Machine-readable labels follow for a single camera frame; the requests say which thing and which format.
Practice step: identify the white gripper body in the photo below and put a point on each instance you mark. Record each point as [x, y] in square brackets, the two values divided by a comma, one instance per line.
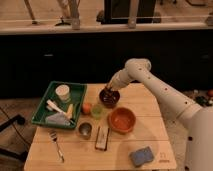
[111, 86]

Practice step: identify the dark purple grape bunch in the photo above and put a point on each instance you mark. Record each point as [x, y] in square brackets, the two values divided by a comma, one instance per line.
[109, 96]

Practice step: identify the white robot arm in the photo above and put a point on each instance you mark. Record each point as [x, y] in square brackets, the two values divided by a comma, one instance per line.
[196, 119]

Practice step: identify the purple bowl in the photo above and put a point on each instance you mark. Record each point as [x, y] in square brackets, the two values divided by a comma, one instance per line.
[109, 104]

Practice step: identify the orange bowl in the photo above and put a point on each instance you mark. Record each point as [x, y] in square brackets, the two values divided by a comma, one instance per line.
[121, 120]

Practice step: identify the small green cup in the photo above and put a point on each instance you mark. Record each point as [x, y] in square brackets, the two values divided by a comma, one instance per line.
[96, 111]

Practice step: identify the orange fruit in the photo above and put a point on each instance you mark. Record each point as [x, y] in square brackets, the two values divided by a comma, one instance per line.
[86, 108]

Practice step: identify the white cup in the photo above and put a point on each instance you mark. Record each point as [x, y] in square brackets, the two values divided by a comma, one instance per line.
[63, 92]

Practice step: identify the brown white eraser block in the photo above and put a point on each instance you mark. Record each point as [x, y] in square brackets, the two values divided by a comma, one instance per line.
[102, 138]

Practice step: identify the small metal cup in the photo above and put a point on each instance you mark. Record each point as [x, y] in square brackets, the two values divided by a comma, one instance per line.
[85, 130]

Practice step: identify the green plastic tray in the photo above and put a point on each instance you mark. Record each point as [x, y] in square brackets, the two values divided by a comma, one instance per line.
[77, 94]

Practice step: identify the grey cloth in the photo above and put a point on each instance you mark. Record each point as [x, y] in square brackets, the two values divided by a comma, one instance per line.
[58, 119]

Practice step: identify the blue sponge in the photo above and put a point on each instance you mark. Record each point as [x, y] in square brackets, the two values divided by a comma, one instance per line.
[141, 156]

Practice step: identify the silver fork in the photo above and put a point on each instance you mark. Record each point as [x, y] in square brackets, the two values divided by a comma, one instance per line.
[53, 136]

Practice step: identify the white handled brush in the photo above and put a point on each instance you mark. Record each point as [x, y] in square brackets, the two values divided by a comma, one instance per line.
[55, 107]

